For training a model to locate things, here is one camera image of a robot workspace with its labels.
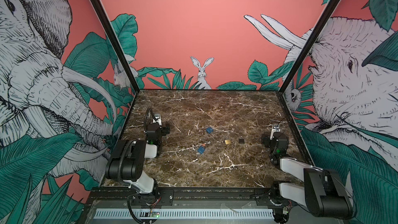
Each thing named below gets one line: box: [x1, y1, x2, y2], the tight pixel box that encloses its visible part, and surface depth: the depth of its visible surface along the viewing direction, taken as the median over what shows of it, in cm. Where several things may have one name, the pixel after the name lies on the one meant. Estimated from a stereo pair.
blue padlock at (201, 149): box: [197, 145, 206, 154], surface depth 92 cm
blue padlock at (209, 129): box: [206, 126, 214, 134], surface depth 100 cm
